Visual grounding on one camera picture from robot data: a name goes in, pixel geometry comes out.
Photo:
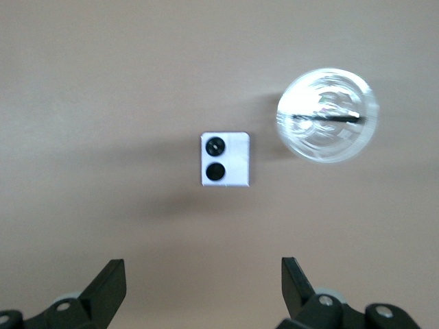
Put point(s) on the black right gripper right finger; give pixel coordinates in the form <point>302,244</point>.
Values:
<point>308,308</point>

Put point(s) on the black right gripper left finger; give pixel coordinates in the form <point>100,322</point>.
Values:
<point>92,308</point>

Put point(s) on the lilac folded flip phone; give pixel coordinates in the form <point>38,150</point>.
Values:
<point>236,161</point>

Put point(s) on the black drinking straw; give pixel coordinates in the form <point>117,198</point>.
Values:
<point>329,118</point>

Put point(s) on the clear plastic cup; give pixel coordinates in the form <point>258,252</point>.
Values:
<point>308,96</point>

